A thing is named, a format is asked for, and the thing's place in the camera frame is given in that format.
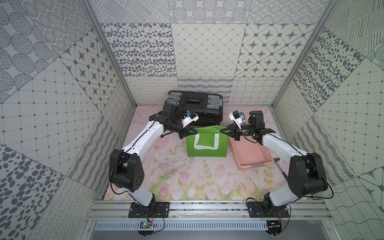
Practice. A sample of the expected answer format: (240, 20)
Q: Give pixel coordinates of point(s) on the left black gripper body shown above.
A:
(184, 130)

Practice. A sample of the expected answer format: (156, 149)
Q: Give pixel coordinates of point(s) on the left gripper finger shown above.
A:
(184, 135)
(191, 131)

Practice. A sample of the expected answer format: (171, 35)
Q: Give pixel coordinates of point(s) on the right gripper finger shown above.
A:
(230, 128)
(229, 133)

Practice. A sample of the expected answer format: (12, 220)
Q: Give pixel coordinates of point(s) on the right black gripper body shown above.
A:
(244, 132)

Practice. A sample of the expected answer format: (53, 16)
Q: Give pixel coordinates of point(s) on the green insulated delivery bag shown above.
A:
(208, 142)

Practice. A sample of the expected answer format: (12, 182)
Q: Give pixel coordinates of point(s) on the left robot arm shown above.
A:
(126, 170)

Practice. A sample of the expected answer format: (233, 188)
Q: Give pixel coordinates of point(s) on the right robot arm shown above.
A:
(306, 174)

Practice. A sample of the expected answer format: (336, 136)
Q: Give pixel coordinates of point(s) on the pink plastic basket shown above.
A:
(249, 155)

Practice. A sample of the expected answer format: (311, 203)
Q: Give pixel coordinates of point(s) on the black plastic toolbox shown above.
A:
(209, 107)

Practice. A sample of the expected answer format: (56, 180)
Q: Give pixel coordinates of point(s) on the white-headed black hammer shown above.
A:
(278, 162)

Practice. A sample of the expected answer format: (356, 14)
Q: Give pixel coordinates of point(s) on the left controller board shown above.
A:
(145, 228)

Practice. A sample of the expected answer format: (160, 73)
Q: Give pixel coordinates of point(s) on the controller board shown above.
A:
(274, 228)
(145, 228)

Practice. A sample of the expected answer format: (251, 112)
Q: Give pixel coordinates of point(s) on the right controller board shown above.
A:
(274, 228)

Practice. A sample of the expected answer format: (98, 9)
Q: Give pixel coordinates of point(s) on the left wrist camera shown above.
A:
(189, 117)

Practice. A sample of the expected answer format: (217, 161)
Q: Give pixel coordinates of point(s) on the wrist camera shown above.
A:
(189, 117)
(237, 118)

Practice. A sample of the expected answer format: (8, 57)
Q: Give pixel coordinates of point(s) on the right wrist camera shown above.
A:
(237, 118)

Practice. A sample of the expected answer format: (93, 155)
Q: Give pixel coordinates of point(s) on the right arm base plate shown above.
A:
(265, 210)

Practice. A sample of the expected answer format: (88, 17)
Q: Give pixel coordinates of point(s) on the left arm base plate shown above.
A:
(154, 210)

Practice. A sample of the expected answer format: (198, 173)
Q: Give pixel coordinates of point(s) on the aluminium mounting rail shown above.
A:
(206, 210)

